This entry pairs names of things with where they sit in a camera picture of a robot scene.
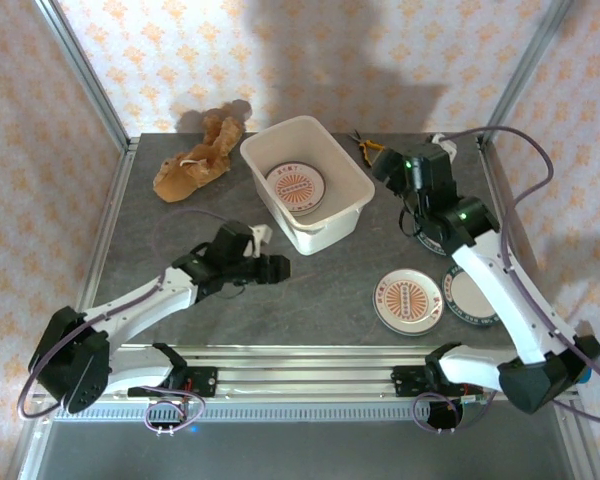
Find aluminium frame post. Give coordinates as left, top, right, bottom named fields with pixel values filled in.
left=34, top=0, right=131, bottom=151
left=482, top=0, right=576, bottom=146

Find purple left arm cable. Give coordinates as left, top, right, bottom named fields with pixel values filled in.
left=18, top=208, right=209, bottom=436

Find white plastic bin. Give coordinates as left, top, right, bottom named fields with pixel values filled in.
left=239, top=115, right=376, bottom=257

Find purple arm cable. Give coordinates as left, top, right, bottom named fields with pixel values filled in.
left=412, top=124, right=600, bottom=435
left=18, top=208, right=209, bottom=436

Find yellow handled pliers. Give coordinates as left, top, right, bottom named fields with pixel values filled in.
left=348, top=128, right=387, bottom=166

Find aluminium front rail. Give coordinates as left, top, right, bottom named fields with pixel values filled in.
left=34, top=342, right=581, bottom=401

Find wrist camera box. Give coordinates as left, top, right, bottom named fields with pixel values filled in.
left=213, top=222, right=274, bottom=262
left=403, top=134, right=459, bottom=194

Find grey slotted cable duct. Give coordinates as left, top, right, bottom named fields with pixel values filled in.
left=54, top=402, right=566, bottom=422

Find blue green plastic object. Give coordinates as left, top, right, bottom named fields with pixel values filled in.
left=577, top=344, right=600, bottom=387

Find brown plush toy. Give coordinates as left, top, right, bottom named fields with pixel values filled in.
left=152, top=107, right=246, bottom=204

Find dark green lettered plate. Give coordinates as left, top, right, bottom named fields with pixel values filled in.
left=440, top=262, right=499, bottom=329
left=412, top=209, right=456, bottom=257

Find orange sunburst plate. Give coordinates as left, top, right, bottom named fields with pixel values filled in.
left=372, top=268, right=445, bottom=337
left=264, top=162, right=327, bottom=217

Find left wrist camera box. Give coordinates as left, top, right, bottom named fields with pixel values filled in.
left=213, top=222, right=274, bottom=262

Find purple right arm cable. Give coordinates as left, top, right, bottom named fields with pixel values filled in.
left=412, top=124, right=600, bottom=435

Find aluminium side rail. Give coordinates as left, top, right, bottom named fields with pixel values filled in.
left=477, top=134, right=546, bottom=311
left=74, top=137, right=141, bottom=321

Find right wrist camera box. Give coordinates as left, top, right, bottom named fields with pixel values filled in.
left=403, top=134, right=459, bottom=194

